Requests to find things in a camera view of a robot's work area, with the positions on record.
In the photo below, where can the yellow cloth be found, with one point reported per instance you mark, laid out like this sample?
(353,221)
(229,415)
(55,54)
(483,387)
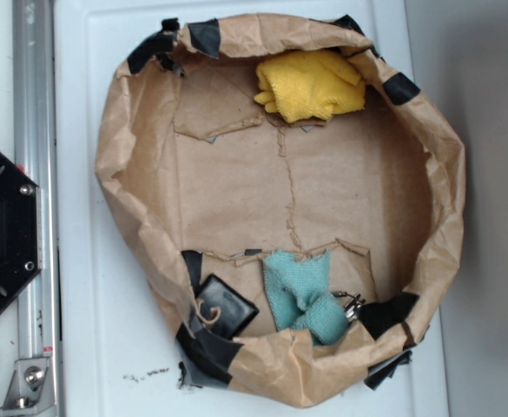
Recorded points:
(300,85)

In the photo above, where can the teal cloth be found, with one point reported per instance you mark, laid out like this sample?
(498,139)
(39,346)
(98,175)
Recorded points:
(299,297)

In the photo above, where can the brown paper bag container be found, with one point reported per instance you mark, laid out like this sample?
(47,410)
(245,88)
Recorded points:
(202,180)

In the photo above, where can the black rectangular box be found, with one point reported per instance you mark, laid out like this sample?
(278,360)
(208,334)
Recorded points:
(225,312)

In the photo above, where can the small metal clip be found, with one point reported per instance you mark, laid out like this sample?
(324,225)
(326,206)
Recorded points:
(353,306)

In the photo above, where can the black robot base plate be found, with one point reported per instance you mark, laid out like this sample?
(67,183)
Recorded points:
(19,247)

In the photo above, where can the aluminium extrusion rail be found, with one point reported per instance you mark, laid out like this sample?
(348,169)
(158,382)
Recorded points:
(38,306)

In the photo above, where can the metal corner bracket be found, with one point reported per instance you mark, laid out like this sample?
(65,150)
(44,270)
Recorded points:
(30,391)

